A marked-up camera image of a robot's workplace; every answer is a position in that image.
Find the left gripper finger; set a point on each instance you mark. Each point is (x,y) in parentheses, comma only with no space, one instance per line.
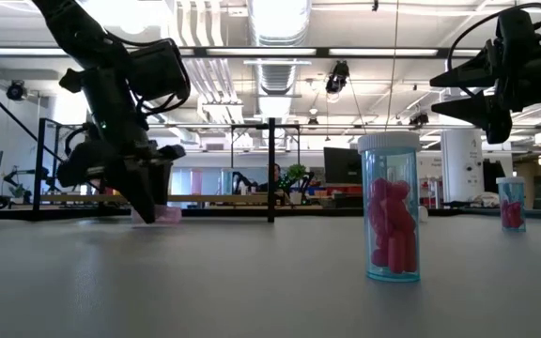
(162,183)
(139,192)

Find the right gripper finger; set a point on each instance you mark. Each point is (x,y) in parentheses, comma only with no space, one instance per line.
(477,75)
(486,110)

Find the blue pill bottle white cap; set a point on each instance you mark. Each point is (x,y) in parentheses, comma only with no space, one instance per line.
(390,211)
(511,206)
(226,183)

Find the small black robot arm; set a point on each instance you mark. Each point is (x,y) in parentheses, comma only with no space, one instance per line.
(310,183)
(240,180)

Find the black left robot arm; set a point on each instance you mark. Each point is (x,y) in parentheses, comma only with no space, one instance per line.
(73,28)

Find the white round column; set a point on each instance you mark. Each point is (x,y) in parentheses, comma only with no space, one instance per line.
(460,164)

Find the black monitor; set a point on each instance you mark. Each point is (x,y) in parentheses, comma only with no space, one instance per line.
(341,166)
(493,176)

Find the white cloth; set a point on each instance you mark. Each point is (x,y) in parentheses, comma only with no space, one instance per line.
(484,199)

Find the red storage rack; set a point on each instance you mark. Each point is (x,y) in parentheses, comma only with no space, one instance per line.
(430,190)

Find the round black ceiling lamp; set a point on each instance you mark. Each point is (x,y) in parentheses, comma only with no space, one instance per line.
(15,90)

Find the grey table mat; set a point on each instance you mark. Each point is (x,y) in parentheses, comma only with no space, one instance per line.
(205,281)

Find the person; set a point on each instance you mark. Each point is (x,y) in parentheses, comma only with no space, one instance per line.
(277,176)

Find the small potted green plant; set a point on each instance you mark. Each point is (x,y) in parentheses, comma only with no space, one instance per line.
(295,171)

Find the black rig light bar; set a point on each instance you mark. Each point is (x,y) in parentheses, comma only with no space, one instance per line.
(322,52)

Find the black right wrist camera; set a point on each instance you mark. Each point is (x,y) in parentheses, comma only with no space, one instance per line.
(517,28)

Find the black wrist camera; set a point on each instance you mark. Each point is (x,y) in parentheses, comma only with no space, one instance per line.
(158,70)
(517,28)

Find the black ceiling camera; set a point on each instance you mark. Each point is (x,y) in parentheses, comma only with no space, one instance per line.
(418,118)

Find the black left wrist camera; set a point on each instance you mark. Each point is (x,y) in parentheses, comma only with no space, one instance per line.
(158,70)

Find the black rig camera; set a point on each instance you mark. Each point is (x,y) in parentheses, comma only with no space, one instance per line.
(337,77)

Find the silver ceiling duct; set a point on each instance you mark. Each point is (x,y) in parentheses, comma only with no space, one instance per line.
(277,28)

